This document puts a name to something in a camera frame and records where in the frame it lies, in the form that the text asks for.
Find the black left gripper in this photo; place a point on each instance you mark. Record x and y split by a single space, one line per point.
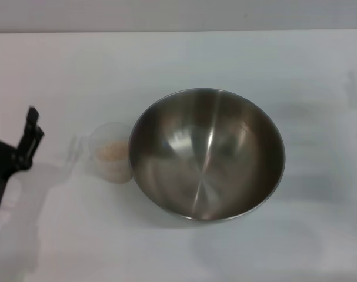
0 176

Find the white uncooked rice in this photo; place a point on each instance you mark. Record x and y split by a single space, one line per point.
111 151

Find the clear plastic measuring cup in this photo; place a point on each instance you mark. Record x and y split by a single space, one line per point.
107 173

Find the stainless steel mixing bowl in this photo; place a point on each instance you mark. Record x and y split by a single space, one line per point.
207 155

